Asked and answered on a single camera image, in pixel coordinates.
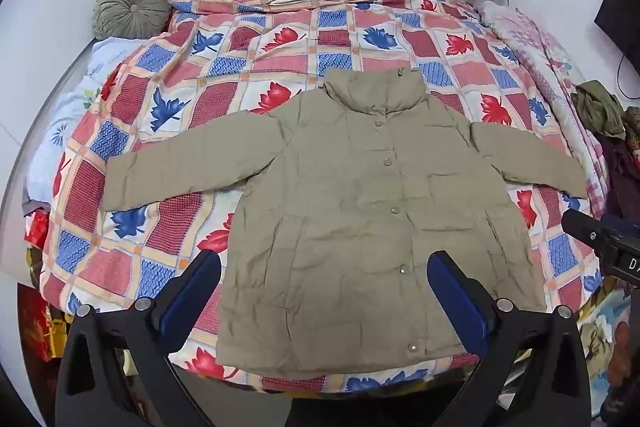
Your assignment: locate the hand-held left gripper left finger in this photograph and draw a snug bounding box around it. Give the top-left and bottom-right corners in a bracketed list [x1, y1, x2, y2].
[54, 250, 222, 427]

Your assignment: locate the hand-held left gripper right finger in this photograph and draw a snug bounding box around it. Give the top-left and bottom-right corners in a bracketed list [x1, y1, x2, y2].
[427, 250, 592, 427]

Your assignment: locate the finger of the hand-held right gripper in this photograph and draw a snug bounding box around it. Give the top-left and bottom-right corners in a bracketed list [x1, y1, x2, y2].
[561, 208, 615, 258]
[600, 213, 640, 250]

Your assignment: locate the khaki padded jacket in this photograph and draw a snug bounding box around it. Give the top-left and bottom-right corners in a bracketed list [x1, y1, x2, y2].
[102, 68, 588, 380]

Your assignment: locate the dark maroon clothing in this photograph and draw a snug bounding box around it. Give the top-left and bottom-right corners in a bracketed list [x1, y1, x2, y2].
[600, 137, 640, 220]

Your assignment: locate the leaf print patchwork quilt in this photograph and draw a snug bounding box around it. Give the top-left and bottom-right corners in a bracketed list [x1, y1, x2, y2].
[40, 0, 608, 395]

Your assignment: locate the colourful floral cloth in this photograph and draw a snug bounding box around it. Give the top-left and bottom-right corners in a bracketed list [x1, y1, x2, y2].
[575, 292, 640, 427]

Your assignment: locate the olive green cloth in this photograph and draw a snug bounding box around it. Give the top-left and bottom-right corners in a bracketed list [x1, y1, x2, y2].
[570, 79, 628, 140]

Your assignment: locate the red gift bag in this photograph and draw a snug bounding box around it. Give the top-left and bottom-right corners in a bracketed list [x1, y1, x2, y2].
[17, 287, 68, 363]

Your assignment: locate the small red packet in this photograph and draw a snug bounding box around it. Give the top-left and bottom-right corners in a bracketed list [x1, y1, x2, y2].
[25, 212, 51, 250]

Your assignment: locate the pink floral blanket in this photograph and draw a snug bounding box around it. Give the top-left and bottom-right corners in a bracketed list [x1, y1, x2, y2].
[477, 0, 608, 218]

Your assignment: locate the light blue floral bedsheet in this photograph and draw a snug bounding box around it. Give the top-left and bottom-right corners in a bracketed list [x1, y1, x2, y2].
[27, 37, 151, 208]

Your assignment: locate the round green pleated cushion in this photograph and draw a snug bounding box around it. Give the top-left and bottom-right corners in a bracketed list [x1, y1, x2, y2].
[92, 0, 173, 42]

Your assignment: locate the black cable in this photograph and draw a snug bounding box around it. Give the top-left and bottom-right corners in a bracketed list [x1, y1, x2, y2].
[616, 52, 632, 98]

